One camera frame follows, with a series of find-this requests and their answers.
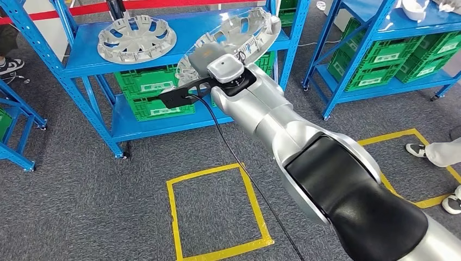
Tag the white cabinet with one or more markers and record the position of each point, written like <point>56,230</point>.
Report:
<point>50,32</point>

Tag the blue metal shelf rack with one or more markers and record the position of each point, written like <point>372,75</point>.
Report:
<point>18,158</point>
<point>90,43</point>
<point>425,25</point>

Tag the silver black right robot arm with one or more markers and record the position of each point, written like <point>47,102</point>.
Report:
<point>259,108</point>

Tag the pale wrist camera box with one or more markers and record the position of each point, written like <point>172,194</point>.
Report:
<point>225,68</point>

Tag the white moulded part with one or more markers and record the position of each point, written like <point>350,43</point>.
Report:
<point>414,12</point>

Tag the black belt stanchion post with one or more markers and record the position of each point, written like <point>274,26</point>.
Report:
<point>115,9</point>

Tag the grey plastic wheel cover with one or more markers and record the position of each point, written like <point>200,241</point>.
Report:
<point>268,27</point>
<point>138,39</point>

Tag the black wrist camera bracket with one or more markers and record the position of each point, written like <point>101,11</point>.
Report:
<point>176,98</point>

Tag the red barrier belt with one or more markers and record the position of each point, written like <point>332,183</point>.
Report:
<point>86,10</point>

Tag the grey moulded part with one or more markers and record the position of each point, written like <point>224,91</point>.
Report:
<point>450,6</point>

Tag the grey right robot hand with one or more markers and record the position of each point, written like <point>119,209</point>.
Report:
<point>205,57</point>

